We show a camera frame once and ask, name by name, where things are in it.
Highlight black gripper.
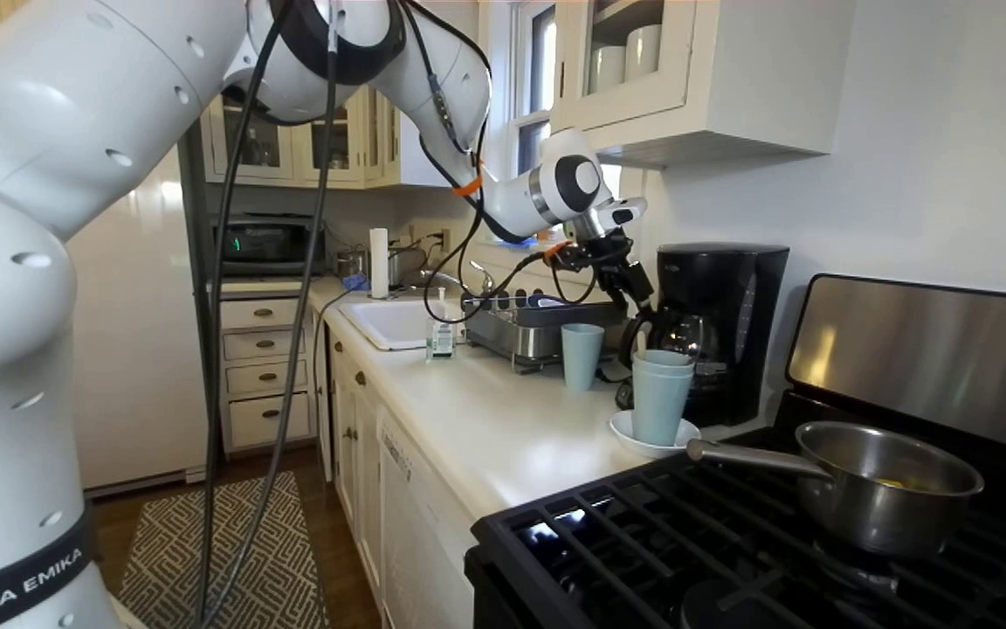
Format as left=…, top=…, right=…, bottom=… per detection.
left=582, top=231, right=655, bottom=312

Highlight glass coffee carafe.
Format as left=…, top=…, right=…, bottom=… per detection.
left=604, top=306, right=727, bottom=391

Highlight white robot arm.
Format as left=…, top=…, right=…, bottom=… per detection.
left=0, top=0, right=640, bottom=629

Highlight black coffee machine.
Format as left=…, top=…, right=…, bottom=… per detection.
left=656, top=242, right=789, bottom=425

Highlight teal cup on saucer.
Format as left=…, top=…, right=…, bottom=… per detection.
left=632, top=348, right=693, bottom=423

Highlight white saucer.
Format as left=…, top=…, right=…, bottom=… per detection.
left=608, top=412, right=698, bottom=454

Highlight white upper cabinet right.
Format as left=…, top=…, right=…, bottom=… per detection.
left=552, top=0, right=856, bottom=167

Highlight white mug in cabinet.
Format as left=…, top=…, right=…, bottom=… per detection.
left=627, top=26, right=660, bottom=81

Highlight white kitchen sink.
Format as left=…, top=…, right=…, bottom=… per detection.
left=344, top=298, right=439, bottom=354

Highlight paper towel roll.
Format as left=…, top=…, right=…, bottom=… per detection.
left=367, top=227, right=393, bottom=302

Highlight black gas stove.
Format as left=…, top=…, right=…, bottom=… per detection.
left=464, top=274, right=1006, bottom=629

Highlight white lower cabinets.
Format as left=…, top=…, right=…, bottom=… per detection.
left=218, top=292, right=483, bottom=629

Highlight steel saucepan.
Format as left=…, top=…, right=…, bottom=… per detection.
left=689, top=420, right=986, bottom=558

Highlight patterned black white rug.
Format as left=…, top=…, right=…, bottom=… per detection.
left=118, top=473, right=332, bottom=629

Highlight white refrigerator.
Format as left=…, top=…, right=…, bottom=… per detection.
left=69, top=155, right=205, bottom=488

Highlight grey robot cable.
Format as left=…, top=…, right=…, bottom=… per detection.
left=194, top=0, right=344, bottom=629

